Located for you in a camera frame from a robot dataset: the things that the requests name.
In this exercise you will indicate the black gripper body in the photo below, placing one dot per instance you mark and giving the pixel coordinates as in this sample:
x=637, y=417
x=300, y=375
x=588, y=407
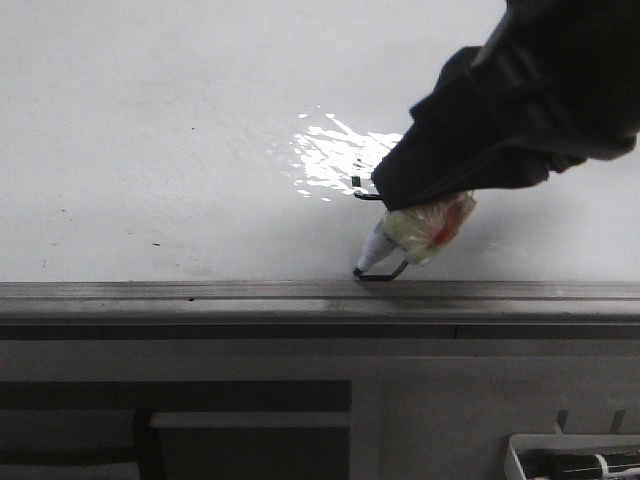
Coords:
x=556, y=84

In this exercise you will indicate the black whiteboard marker with tape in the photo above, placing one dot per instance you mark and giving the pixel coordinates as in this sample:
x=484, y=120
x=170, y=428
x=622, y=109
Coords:
x=418, y=232

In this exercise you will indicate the white tray with markers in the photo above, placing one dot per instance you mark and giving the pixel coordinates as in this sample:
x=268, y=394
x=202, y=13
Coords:
x=561, y=456

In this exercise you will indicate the dark cabinet panel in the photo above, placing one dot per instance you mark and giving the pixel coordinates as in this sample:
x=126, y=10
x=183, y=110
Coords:
x=176, y=430

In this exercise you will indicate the grey aluminium whiteboard frame rail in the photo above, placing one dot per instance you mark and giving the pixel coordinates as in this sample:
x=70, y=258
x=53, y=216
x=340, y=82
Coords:
x=320, y=310

